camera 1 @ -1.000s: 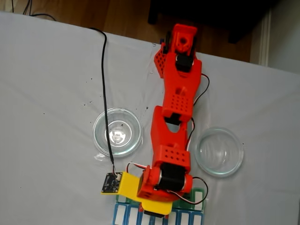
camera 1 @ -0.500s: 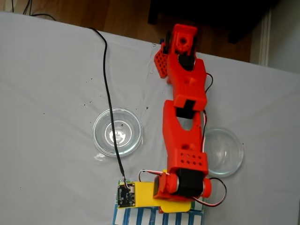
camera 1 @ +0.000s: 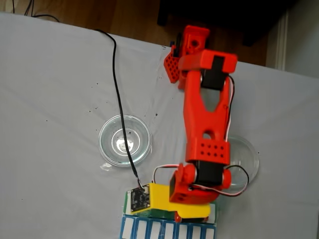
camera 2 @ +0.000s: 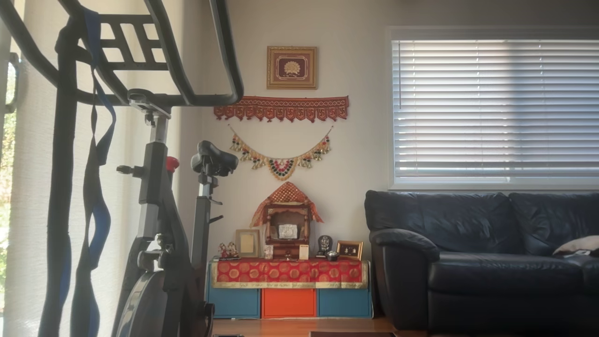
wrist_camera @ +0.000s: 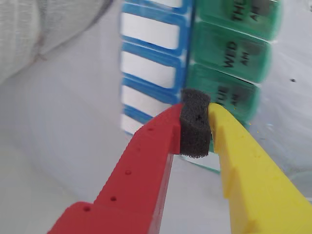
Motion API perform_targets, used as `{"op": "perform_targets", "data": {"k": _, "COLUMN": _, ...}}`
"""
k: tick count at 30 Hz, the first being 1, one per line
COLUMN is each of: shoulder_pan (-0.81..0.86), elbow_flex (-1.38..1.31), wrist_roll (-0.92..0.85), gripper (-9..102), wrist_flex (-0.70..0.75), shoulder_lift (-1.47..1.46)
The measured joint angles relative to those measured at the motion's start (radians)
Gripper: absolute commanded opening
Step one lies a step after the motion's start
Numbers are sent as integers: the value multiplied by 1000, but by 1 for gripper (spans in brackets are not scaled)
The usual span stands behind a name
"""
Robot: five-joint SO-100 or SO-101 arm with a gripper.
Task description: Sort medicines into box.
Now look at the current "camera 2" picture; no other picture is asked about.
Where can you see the white window blinds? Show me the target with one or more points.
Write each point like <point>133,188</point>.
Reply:
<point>491,107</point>

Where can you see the red gold table cloth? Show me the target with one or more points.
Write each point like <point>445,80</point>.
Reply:
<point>288,272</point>

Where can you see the dark idol statue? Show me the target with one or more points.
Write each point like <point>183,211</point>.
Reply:
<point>324,244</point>

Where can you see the white card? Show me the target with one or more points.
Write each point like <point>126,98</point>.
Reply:
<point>304,252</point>

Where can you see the beige picture frame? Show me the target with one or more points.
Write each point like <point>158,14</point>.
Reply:
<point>247,242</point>

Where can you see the white window curtain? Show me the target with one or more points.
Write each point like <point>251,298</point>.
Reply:
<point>32,140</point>

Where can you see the red gold canopy cloth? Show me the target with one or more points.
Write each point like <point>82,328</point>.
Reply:
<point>286,193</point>

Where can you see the orange storage bin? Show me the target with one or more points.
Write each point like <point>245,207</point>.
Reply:
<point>288,303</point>

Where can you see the small black bowl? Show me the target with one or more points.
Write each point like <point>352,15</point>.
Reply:
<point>332,256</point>

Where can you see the gold framed wall picture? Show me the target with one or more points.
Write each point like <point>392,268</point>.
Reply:
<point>292,68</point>

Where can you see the white cushion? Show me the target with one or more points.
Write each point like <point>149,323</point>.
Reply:
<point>580,244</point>

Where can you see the small wooden shrine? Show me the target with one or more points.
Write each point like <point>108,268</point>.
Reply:
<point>285,250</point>

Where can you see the red embroidered wall hanging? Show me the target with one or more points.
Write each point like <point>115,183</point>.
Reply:
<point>281,107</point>

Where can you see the blue storage bin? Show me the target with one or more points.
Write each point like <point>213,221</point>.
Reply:
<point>234,303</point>
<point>344,303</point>

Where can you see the black leather sofa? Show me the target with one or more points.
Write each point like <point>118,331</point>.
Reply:
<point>468,276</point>

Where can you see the silver plaque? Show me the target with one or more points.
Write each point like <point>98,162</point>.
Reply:
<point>288,230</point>

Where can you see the beaded garland wall hanging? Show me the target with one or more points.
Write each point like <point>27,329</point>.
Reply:
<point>281,167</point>

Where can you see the small gold picture frame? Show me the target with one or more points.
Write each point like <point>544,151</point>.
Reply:
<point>349,250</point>

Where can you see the small colourful figurines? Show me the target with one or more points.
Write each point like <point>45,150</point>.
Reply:
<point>228,251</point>

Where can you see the blind tilt wand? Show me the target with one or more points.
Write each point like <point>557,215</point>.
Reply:
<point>400,75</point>

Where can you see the black exercise bike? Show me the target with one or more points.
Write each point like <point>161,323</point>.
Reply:
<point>154,178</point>

